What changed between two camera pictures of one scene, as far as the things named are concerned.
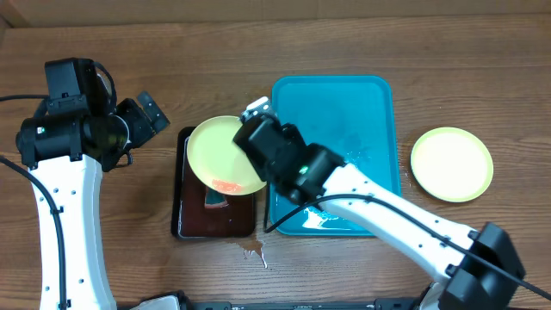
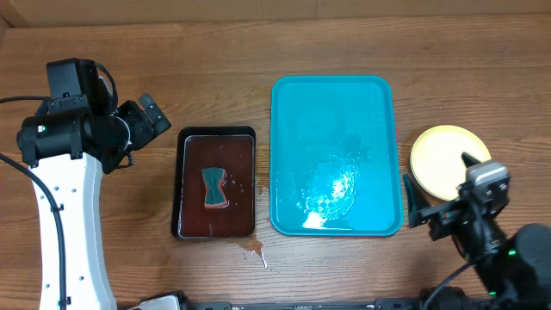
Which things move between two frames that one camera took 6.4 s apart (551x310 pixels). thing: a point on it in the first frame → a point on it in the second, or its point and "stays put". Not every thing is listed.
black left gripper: x=144 y=128 stays put
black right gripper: x=252 y=135 → x=444 y=213
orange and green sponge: x=214 y=199 stays put
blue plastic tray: x=355 y=116 stays put
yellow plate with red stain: x=219 y=161 → x=436 y=160
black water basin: x=190 y=220 stays put
